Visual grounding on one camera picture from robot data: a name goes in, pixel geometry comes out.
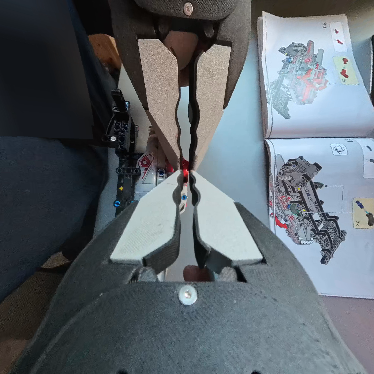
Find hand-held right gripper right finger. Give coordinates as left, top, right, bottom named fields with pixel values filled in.
left=189, top=170, right=264, bottom=274

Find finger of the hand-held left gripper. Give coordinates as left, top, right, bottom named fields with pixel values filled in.
left=137, top=39, right=184, bottom=171
left=189, top=44, right=233, bottom=171

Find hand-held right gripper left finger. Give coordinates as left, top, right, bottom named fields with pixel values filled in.
left=110, top=170, right=183, bottom=281

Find grey black lego model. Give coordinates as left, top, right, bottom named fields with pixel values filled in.
left=101, top=89, right=183, bottom=217

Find red lego connector piece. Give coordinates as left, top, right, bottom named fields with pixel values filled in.
left=179, top=158, right=191, bottom=215

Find lego instruction booklet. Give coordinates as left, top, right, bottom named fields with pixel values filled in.
left=257, top=12, right=374, bottom=298

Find person's left hand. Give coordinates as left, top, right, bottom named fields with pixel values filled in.
left=163, top=31, right=200, bottom=87

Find person's right hand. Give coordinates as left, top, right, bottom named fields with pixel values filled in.
left=183, top=264, right=211, bottom=281

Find person's dark blue trousers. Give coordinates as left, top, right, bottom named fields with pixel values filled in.
left=0, top=137, right=109, bottom=295

